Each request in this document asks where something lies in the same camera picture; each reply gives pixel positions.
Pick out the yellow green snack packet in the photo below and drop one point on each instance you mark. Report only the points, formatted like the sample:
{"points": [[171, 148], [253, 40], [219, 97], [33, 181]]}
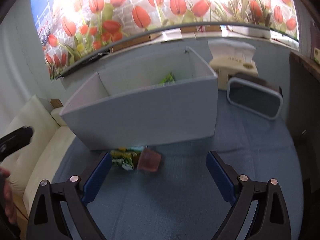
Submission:
{"points": [[126, 158]]}

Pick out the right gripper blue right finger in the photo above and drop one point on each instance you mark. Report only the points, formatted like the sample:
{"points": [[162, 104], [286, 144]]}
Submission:
{"points": [[271, 218]]}

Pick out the tissue pack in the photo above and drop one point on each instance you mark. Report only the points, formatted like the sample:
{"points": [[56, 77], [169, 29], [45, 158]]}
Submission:
{"points": [[230, 58]]}

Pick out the white cardboard box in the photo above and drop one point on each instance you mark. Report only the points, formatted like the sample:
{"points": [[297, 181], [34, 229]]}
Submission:
{"points": [[125, 106]]}

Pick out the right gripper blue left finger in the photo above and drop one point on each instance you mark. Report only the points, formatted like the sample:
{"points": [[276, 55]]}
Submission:
{"points": [[46, 219]]}

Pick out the blue tablecloth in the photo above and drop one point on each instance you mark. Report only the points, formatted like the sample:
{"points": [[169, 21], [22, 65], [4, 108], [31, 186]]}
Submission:
{"points": [[181, 200]]}

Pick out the cream leather sofa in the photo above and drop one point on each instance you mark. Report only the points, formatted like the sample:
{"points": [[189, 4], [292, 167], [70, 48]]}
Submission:
{"points": [[42, 157]]}

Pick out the brown cardboard piece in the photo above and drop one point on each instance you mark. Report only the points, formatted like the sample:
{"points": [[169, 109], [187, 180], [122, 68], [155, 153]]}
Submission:
{"points": [[56, 103]]}

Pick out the tulip print window blind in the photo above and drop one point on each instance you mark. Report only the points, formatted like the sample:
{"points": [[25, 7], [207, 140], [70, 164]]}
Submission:
{"points": [[69, 30]]}

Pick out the person's left hand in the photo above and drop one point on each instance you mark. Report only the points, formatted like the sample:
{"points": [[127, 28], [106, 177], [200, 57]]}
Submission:
{"points": [[10, 209]]}

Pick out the pink jelly cup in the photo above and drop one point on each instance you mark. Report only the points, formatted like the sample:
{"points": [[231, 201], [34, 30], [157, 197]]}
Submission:
{"points": [[149, 160]]}

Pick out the green seaweed snack bag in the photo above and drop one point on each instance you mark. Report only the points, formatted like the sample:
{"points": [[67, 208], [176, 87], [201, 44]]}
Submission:
{"points": [[169, 78]]}

